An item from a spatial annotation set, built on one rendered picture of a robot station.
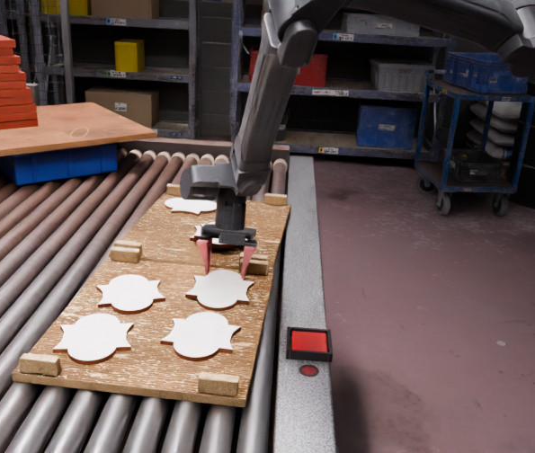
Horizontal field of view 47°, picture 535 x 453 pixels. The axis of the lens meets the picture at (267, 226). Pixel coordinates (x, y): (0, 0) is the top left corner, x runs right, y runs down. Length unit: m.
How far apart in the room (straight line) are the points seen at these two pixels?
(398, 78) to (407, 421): 3.58
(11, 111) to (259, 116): 1.14
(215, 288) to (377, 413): 1.38
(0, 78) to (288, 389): 1.32
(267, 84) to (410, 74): 4.60
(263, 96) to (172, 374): 0.44
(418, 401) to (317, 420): 1.64
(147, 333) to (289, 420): 0.29
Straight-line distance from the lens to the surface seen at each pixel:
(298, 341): 1.05
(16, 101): 1.97
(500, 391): 2.72
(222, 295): 1.14
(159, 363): 0.98
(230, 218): 1.16
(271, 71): 0.88
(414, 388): 2.60
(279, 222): 1.51
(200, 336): 1.03
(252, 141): 1.01
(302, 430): 0.90
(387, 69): 5.40
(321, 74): 5.34
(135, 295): 1.15
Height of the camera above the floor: 1.50
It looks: 22 degrees down
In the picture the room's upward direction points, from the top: 3 degrees clockwise
